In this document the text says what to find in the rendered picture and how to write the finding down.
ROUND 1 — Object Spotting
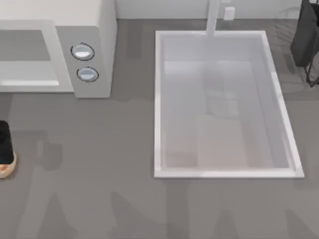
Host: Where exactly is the white sink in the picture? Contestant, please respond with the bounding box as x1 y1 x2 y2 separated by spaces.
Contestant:
153 30 305 179

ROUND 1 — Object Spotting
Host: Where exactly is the small silver microwave knob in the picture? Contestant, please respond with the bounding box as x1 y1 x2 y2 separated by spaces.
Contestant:
76 66 100 82

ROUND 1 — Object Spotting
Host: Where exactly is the pale microwave oven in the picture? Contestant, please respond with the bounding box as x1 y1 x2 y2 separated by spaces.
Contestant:
0 0 118 99

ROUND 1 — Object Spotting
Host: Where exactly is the large silver microwave knob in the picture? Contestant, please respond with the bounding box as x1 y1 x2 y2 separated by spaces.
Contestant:
70 42 95 61

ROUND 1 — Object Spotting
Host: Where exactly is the tall white tap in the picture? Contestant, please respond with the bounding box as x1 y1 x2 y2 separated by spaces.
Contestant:
205 0 220 38

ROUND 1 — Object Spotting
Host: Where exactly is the tan round bread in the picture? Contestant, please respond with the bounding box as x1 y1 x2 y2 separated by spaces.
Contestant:
0 150 18 179

